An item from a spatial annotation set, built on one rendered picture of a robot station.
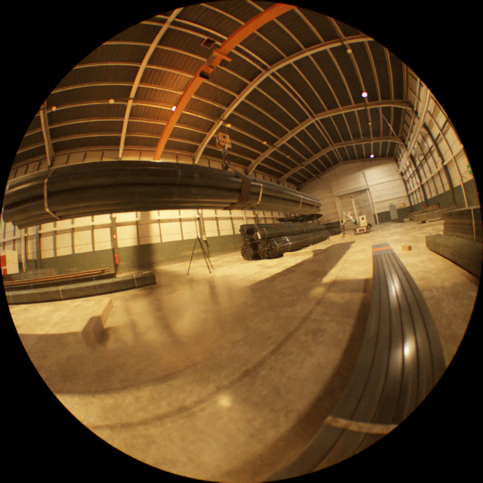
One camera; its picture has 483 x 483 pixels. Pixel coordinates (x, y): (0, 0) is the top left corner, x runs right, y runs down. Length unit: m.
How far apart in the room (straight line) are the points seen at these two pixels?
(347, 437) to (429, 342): 0.29
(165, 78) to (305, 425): 10.35
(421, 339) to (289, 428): 0.39
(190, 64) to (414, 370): 10.09
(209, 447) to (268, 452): 0.14
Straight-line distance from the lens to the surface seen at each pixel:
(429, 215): 7.99
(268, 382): 0.57
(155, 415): 0.60
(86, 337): 1.19
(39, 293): 3.86
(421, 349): 0.47
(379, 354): 0.43
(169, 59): 9.72
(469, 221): 1.78
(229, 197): 1.77
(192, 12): 9.51
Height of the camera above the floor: 0.46
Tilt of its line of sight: 2 degrees up
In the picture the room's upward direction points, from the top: 10 degrees counter-clockwise
